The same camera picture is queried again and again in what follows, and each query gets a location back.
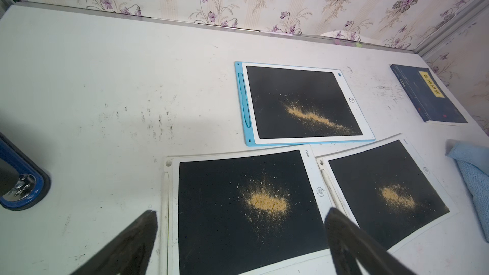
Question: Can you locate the light blue cloth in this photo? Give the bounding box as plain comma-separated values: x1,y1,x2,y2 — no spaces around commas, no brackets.
447,141,488,242

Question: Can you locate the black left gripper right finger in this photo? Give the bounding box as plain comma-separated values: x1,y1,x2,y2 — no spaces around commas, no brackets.
324,208,413,274

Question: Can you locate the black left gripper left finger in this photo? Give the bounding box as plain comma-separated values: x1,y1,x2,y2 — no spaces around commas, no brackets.
73,210,158,274

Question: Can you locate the blue framed drawing tablet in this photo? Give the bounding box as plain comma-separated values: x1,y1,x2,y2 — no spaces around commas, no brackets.
234,61,375,147

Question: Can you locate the dark blue book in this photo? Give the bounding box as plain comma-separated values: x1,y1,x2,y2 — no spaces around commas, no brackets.
390,64,467,126

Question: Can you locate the white drawing tablet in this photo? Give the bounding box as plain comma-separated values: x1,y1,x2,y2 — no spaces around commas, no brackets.
159,145,334,274
316,134,458,253

